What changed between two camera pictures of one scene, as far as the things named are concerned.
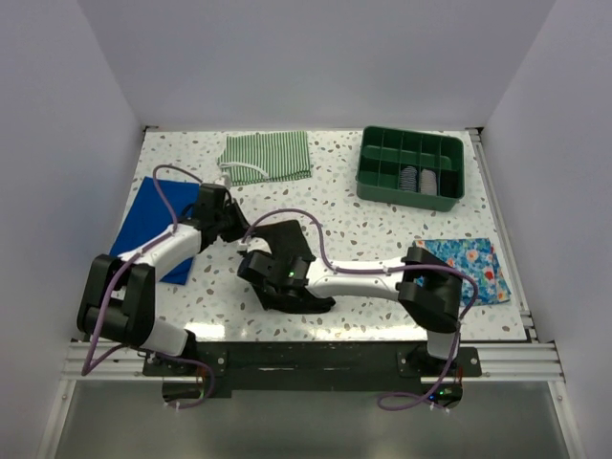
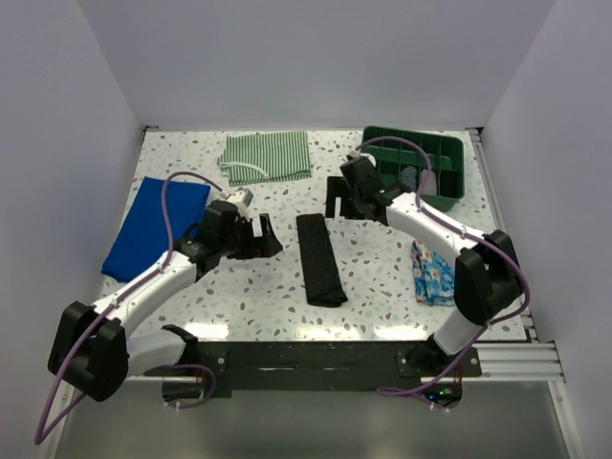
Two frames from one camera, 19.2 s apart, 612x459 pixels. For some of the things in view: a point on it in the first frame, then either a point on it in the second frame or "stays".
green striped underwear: [268, 156] stays
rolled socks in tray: [428, 182] stays
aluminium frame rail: [532, 360] stays
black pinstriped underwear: [288, 242] to [323, 286]
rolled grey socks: [408, 179] stays
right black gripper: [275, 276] to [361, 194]
